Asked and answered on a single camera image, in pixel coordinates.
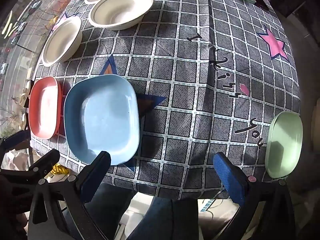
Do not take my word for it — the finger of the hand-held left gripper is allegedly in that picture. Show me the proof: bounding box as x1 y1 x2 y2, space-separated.
0 129 30 153
29 149 60 178

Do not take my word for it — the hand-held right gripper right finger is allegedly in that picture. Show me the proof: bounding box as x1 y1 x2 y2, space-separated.
213 152 297 240

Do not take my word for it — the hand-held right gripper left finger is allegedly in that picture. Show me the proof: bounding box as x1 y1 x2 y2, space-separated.
26 151 112 240

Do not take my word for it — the red plate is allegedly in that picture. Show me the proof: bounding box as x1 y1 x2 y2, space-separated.
28 76 62 139

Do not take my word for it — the blue plate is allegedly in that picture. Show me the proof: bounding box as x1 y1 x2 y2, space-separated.
64 74 140 166

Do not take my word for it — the green plate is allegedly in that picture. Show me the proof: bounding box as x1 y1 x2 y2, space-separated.
265 111 303 180

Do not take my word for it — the yellow plastic bag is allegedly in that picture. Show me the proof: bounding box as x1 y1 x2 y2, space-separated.
49 163 71 178

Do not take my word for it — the white plastic bag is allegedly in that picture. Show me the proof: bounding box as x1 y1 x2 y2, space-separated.
5 149 33 171

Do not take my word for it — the white patterned box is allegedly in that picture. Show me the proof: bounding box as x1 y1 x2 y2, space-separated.
199 198 241 222

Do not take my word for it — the person's left leg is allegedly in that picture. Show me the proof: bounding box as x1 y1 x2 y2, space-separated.
62 182 137 240

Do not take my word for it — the person's leg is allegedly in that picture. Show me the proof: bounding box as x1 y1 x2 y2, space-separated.
62 182 137 240
127 195 199 240

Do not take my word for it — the person's right leg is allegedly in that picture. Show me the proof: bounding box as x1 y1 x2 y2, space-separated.
127 195 199 240

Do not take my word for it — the grey checked star tablecloth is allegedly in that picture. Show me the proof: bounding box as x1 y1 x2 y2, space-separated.
32 0 300 200

